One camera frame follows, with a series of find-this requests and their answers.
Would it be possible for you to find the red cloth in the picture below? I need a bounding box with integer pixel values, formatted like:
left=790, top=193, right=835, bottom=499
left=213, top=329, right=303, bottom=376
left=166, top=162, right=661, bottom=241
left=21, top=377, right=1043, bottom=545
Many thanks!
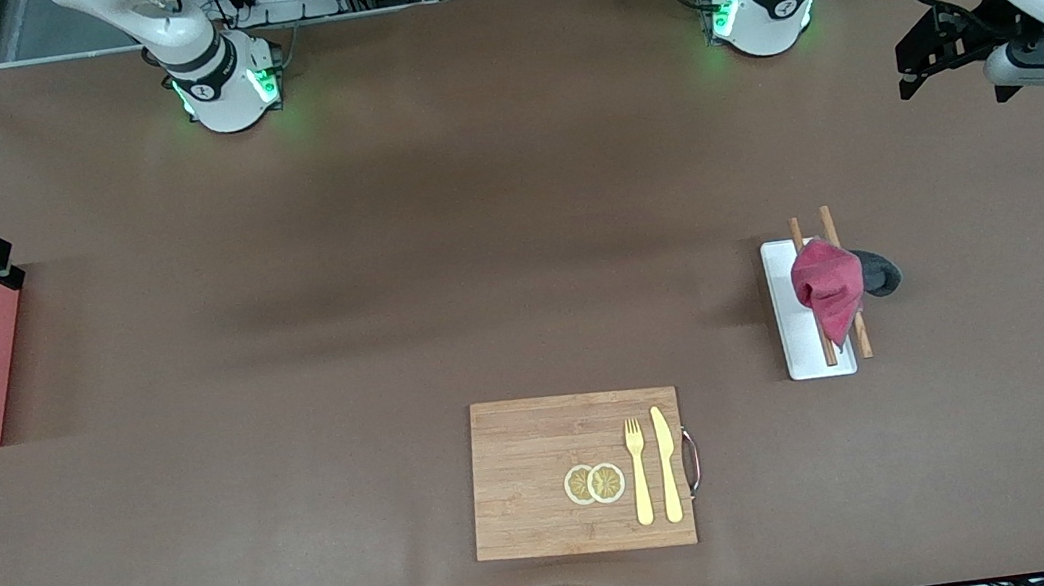
left=786, top=232, right=873, bottom=353

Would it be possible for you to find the dark grey cloth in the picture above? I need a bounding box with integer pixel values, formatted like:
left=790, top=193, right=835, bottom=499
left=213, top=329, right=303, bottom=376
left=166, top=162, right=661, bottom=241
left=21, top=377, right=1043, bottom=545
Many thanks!
left=847, top=244, right=904, bottom=301

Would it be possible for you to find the wooden rod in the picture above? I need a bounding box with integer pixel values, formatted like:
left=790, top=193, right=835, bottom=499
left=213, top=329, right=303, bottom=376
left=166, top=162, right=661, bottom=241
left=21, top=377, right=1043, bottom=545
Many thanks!
left=788, top=214, right=839, bottom=370
left=818, top=202, right=874, bottom=363

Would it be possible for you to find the white rectangular rack tray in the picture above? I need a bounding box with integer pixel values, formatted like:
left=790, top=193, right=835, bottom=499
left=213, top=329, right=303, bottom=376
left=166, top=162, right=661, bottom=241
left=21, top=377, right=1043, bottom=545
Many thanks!
left=759, top=232, right=859, bottom=385

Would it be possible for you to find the brown table mat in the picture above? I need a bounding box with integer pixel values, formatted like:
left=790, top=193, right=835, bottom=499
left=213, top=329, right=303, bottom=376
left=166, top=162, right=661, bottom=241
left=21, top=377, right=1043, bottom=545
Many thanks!
left=0, top=0, right=1044, bottom=586

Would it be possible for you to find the yellow plastic knife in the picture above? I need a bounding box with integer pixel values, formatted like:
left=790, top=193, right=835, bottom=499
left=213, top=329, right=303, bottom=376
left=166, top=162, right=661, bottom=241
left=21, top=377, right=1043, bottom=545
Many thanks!
left=649, top=404, right=686, bottom=525

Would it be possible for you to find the yellow plastic fork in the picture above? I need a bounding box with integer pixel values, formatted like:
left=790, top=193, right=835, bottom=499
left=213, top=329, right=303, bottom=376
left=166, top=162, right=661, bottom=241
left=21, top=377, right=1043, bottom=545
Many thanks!
left=621, top=416, right=657, bottom=528

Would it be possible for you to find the lemon slice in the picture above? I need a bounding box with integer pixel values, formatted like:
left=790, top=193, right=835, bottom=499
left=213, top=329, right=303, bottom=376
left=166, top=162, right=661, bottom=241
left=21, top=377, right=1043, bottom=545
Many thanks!
left=585, top=460, right=629, bottom=507
left=561, top=463, right=601, bottom=508

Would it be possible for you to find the bamboo cutting board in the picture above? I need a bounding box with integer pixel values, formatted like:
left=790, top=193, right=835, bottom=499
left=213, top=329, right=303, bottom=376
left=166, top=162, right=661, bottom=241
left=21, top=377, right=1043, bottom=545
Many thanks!
left=456, top=376, right=700, bottom=574

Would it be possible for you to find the metal cutting board handle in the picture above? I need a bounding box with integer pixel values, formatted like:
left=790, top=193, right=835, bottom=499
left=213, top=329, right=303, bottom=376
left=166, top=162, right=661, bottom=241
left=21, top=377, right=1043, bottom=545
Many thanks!
left=677, top=425, right=706, bottom=499

